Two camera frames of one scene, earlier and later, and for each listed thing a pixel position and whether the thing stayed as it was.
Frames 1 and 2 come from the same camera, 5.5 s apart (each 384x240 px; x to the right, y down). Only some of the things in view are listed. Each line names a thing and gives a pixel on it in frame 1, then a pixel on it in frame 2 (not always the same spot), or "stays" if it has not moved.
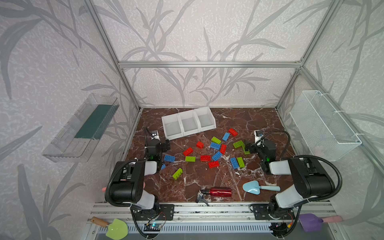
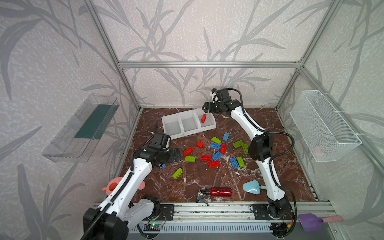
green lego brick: x=190 y=158 stays
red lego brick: x=233 y=132 to x=203 y=118
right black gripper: x=255 y=147 to x=209 y=107
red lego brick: x=200 y=145 stays
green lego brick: x=177 y=173 stays
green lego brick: x=241 y=162 stays
